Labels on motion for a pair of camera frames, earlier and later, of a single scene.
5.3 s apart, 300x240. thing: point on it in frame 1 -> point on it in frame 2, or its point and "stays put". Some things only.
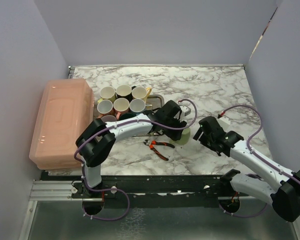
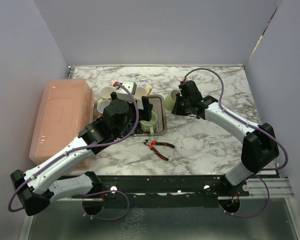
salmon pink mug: [105, 107] stays put
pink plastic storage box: [66, 109] stays put
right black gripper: [204, 141] -> [177, 110]
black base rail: [153, 190] stays put
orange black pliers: [151, 143] stays put
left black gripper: [175, 134] -> [145, 114]
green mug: [184, 138] -> [170, 99]
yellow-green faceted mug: [107, 93] stays put
